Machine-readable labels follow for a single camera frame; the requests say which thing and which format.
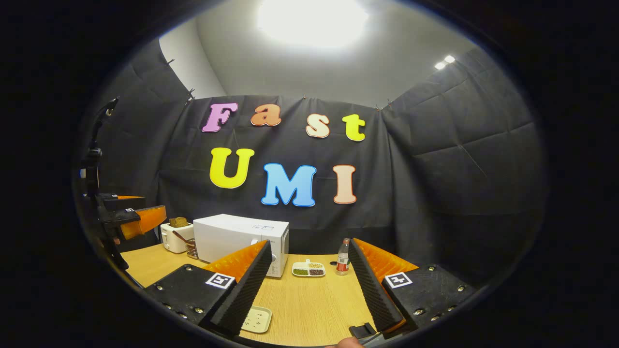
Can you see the beige tray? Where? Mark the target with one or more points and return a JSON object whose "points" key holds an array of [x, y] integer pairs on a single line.
{"points": [[256, 320]]}

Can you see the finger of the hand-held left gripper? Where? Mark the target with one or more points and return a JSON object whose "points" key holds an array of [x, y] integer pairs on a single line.
{"points": [[128, 217], [116, 202]]}

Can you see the white microwave oven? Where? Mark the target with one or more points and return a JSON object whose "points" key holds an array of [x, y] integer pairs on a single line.
{"points": [[232, 237]]}

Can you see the large ceiling light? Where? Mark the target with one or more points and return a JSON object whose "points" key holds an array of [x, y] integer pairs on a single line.
{"points": [[312, 21]]}

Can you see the white divided plate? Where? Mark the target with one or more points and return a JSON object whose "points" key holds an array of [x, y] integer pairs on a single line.
{"points": [[301, 265]]}

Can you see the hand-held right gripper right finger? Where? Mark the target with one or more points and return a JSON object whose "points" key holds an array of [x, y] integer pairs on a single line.
{"points": [[372, 290]]}

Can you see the brown toast slice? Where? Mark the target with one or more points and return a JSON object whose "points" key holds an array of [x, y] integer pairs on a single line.
{"points": [[179, 222]]}

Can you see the clear plastic water bottle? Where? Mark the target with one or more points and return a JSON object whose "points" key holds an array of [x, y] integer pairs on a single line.
{"points": [[343, 258]]}

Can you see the metal mesh utensil holder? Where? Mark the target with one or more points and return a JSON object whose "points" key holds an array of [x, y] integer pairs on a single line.
{"points": [[192, 249]]}

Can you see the black backdrop cloth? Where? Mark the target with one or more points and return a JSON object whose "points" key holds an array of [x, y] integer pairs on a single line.
{"points": [[459, 169]]}

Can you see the small ceiling light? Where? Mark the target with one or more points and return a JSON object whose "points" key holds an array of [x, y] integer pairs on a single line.
{"points": [[445, 62]]}

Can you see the white toaster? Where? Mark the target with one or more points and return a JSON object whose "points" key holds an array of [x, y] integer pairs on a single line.
{"points": [[171, 239]]}

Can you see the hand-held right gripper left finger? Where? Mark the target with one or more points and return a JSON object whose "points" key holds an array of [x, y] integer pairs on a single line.
{"points": [[246, 295]]}

